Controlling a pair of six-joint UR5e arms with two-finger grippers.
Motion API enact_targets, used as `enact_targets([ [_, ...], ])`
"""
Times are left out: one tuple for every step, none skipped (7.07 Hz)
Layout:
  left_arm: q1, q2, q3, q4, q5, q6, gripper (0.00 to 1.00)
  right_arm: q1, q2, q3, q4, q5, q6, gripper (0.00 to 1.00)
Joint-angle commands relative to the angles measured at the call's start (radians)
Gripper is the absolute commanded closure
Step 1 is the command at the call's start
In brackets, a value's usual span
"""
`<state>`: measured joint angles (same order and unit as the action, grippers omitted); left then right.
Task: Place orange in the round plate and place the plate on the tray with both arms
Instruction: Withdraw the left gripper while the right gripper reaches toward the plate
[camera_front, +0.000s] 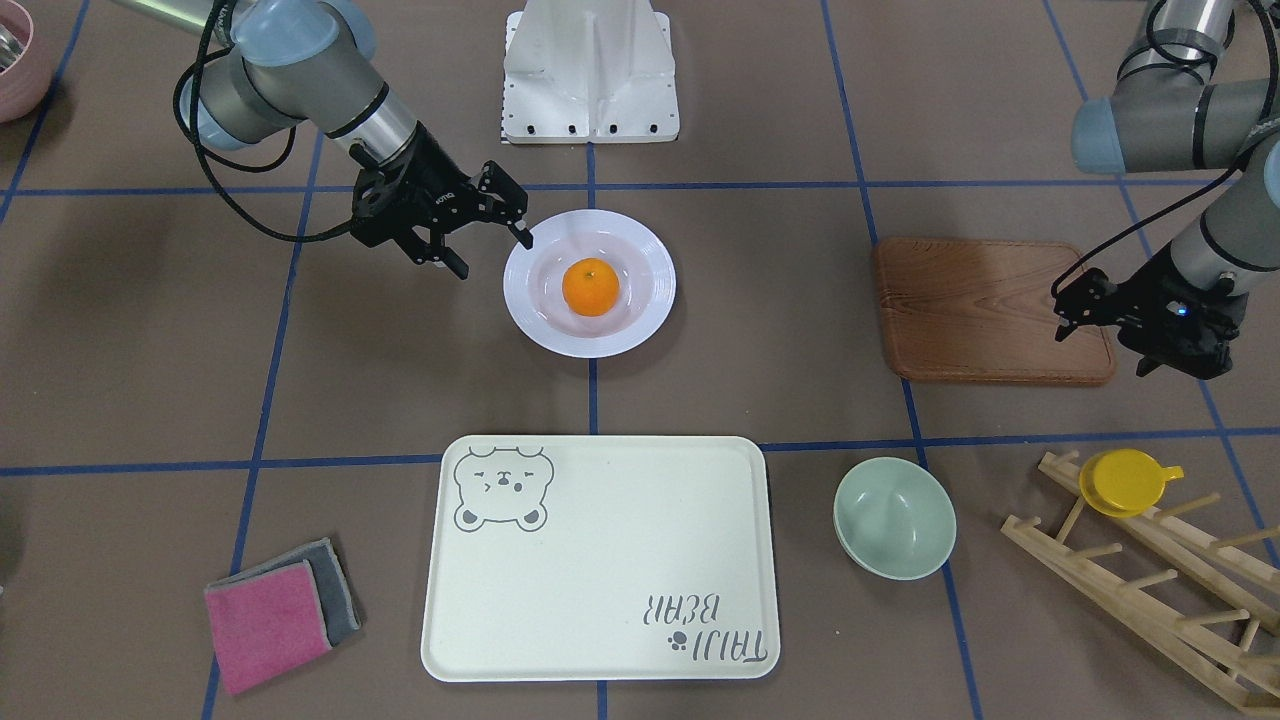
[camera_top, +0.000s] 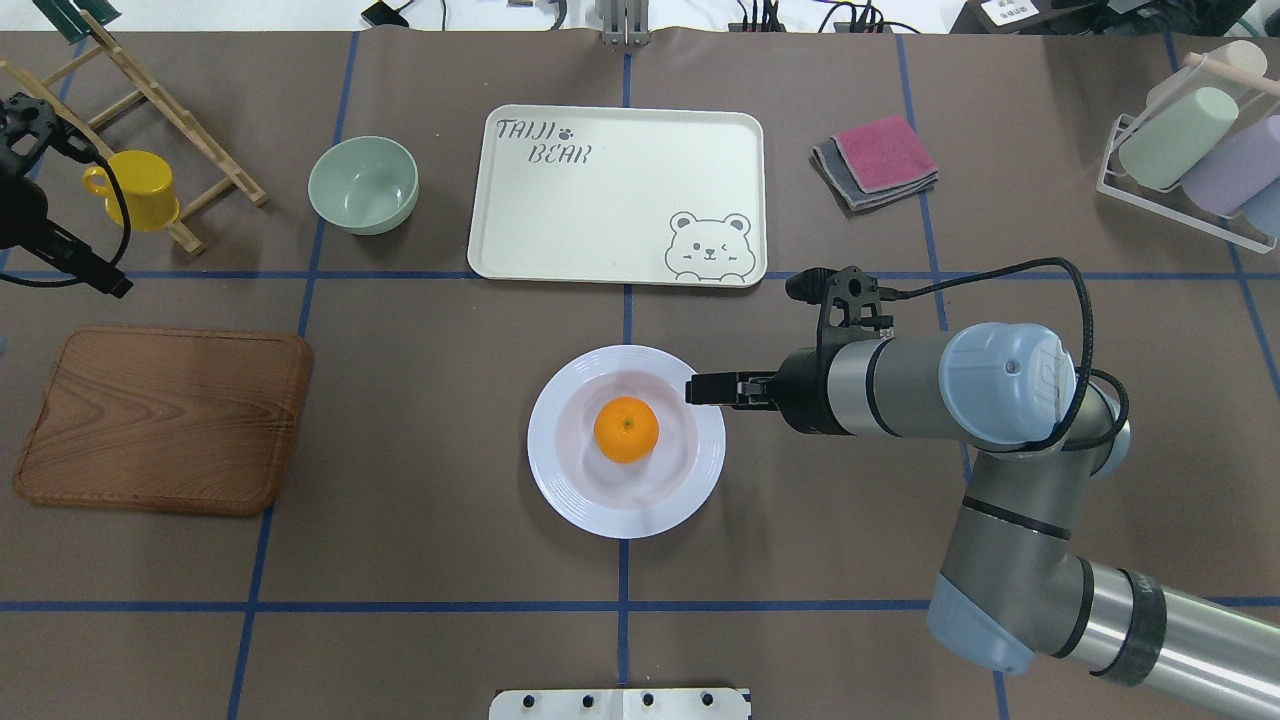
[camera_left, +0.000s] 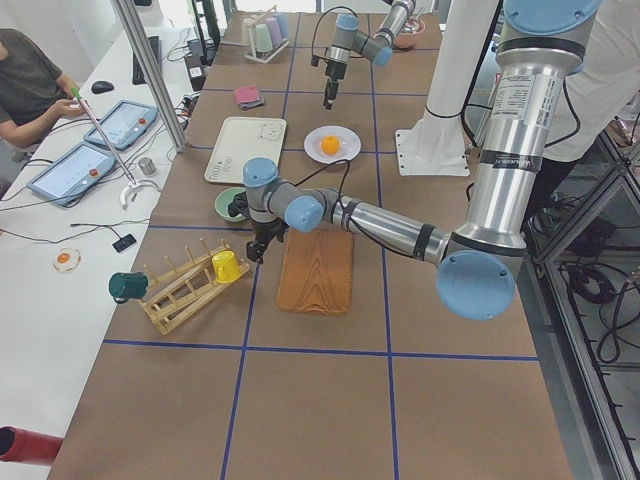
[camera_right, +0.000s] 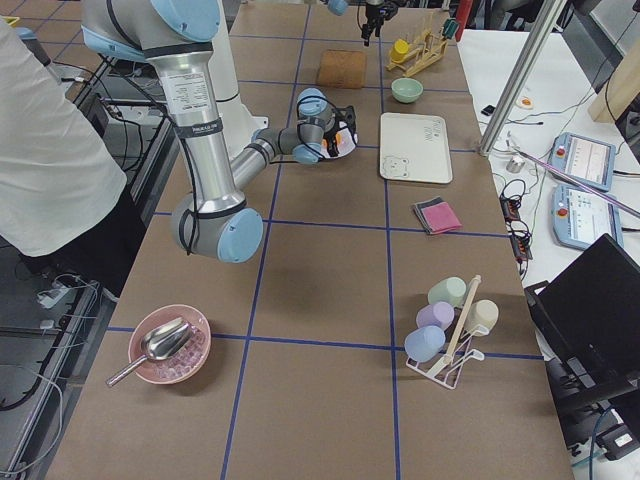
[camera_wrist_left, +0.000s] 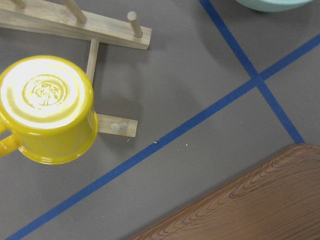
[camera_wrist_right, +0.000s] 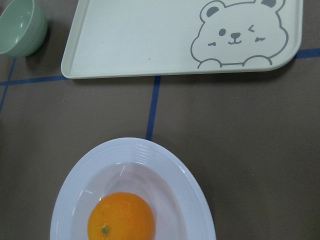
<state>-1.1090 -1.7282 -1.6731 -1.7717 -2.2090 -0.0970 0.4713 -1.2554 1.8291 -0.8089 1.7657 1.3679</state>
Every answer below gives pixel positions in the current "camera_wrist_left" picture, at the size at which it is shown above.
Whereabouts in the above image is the wooden drying rack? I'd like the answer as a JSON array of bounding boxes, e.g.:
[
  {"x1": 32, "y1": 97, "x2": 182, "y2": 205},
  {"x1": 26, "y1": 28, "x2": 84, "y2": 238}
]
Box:
[{"x1": 0, "y1": 0, "x2": 153, "y2": 138}]

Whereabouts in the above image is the wooden cutting board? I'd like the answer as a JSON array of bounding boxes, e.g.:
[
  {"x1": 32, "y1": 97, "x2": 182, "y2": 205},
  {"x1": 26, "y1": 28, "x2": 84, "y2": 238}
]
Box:
[{"x1": 135, "y1": 143, "x2": 320, "y2": 240}]

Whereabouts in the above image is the yellow mug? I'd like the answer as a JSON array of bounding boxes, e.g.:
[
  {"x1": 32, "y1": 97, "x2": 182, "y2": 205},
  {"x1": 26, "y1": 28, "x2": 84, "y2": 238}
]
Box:
[{"x1": 0, "y1": 55, "x2": 98, "y2": 165}]

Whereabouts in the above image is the green bowl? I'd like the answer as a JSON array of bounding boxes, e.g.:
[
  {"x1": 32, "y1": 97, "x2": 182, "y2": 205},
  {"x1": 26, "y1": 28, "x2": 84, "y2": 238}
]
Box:
[{"x1": 236, "y1": 0, "x2": 313, "y2": 13}]

